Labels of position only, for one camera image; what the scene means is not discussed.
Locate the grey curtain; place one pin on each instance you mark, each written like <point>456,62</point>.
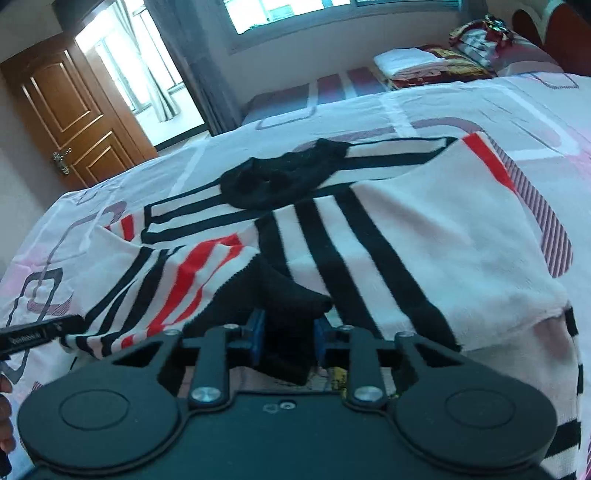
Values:
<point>198,69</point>

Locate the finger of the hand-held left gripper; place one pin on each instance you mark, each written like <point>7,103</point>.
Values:
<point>41,333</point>

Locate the red heart-shaped headboard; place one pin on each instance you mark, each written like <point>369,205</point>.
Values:
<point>563,41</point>

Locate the black white red striped sweater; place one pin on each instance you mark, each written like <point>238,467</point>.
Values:
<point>415,244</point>

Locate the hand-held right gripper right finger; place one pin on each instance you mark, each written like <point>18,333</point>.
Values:
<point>322,344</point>

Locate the white sheer curtain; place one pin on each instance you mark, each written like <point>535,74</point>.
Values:
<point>152,69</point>

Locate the bedroom window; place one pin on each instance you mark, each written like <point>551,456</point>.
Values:
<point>351,16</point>

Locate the folded white blanket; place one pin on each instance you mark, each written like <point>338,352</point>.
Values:
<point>406,60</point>

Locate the colourful ribbon ornament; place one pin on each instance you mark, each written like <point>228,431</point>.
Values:
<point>495,23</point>

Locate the striped plaid pillow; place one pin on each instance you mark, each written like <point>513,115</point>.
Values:
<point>521,53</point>

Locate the brown wooden door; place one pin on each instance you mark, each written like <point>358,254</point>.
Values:
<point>60,106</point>

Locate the person's left hand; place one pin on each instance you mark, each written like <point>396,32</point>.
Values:
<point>5,415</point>

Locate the bed with striped sheet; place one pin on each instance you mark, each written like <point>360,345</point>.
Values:
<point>323,90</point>

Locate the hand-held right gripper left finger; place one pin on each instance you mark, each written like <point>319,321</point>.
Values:
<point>256,334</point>

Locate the folded red patterned blanket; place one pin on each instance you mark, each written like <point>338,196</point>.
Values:
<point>457,69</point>

